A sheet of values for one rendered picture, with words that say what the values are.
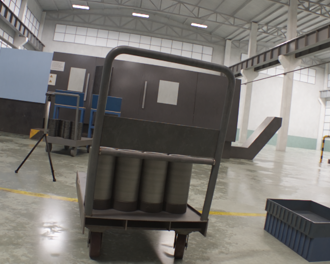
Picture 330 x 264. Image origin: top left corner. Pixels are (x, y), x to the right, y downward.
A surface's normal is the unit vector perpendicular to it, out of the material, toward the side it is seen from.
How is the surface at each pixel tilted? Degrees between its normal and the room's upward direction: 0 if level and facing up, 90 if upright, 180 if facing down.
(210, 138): 98
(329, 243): 90
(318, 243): 90
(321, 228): 90
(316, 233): 90
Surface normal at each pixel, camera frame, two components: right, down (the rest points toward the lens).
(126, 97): 0.16, -0.05
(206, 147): 0.28, 0.17
